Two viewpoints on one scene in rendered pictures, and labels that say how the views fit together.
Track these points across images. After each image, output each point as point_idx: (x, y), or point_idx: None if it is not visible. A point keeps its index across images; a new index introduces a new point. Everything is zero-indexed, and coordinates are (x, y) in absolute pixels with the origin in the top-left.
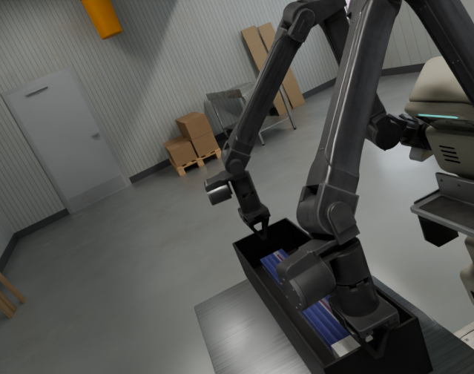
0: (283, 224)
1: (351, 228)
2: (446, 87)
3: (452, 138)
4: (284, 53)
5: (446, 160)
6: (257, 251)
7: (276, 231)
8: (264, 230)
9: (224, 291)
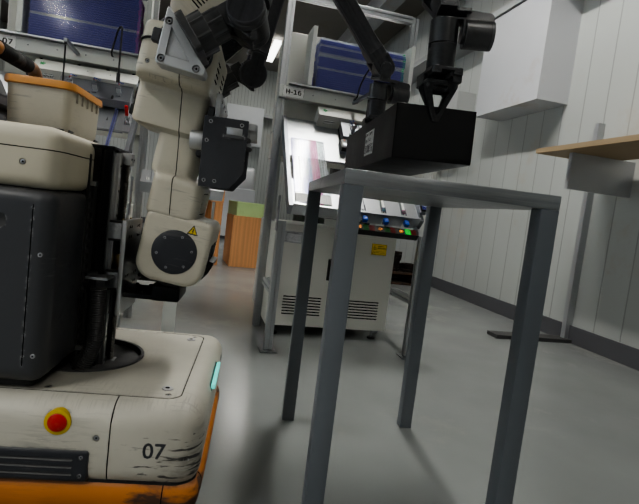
0: (403, 110)
1: (373, 76)
2: None
3: (223, 57)
4: None
5: (214, 81)
6: (446, 135)
7: (415, 116)
8: None
9: (514, 190)
